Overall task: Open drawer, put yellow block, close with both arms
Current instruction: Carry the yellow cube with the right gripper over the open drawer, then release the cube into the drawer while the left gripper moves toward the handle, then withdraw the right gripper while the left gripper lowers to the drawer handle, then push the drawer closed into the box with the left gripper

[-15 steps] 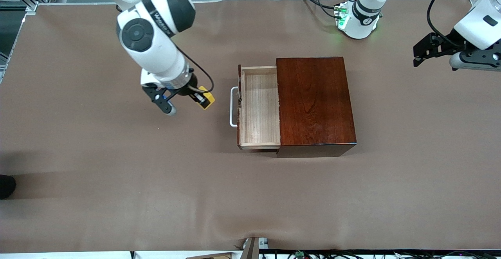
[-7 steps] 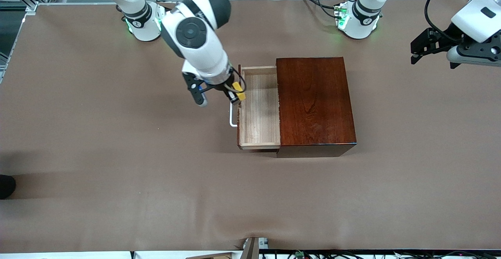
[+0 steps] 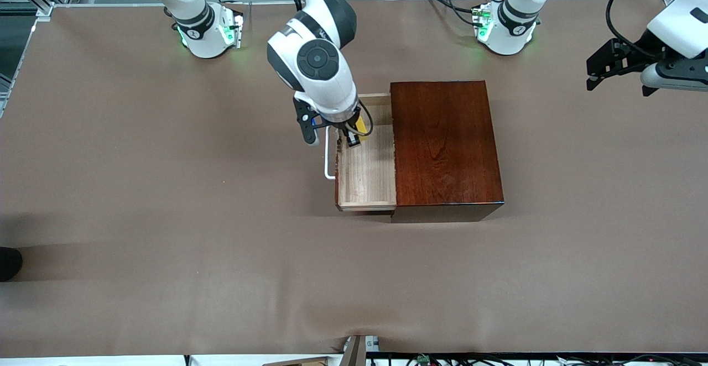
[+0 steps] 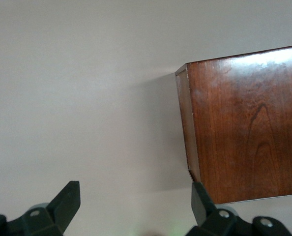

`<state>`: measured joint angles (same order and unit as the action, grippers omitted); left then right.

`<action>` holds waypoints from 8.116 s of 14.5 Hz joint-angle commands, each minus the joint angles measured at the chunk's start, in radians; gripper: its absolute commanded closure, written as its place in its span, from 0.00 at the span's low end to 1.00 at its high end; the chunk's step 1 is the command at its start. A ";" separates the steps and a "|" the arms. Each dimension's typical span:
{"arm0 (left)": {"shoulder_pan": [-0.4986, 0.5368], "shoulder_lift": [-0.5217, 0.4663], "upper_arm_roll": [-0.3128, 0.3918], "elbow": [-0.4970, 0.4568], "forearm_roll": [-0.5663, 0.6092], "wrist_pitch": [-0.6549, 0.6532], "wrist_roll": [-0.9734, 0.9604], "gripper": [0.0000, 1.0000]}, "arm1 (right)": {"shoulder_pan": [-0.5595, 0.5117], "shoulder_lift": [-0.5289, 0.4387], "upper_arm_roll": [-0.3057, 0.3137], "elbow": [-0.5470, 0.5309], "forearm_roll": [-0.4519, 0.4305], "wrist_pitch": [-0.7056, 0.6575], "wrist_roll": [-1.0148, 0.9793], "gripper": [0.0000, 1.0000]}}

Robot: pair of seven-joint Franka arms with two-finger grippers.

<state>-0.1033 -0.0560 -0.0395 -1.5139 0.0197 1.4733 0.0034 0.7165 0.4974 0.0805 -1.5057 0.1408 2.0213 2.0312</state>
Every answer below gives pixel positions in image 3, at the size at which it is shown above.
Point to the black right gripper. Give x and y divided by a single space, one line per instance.
350 129

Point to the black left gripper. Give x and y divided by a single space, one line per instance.
632 56

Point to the yellow block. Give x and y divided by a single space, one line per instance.
361 124

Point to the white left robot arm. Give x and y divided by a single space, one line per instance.
511 44

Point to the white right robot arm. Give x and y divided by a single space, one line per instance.
332 89

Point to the dark red wooden cabinet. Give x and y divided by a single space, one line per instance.
448 156

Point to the brown table mat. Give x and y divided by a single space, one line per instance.
276 272

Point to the light wooden plank piece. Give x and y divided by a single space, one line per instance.
298 362

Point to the black rounded object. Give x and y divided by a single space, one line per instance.
10 263

